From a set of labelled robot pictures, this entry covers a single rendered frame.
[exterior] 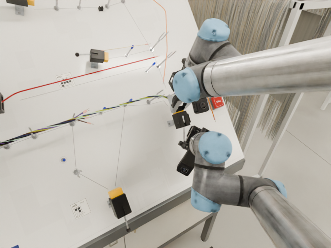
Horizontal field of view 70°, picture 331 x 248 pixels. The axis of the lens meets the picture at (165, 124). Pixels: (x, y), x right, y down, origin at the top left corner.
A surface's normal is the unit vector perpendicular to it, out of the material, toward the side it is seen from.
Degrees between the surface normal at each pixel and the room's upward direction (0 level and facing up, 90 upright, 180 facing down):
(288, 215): 42
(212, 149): 48
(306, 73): 93
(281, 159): 0
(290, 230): 55
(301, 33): 90
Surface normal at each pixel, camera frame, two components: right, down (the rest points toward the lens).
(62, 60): 0.42, -0.14
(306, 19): -0.90, 0.24
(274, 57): -0.74, -0.40
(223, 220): 0.05, -0.77
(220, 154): 0.10, -0.05
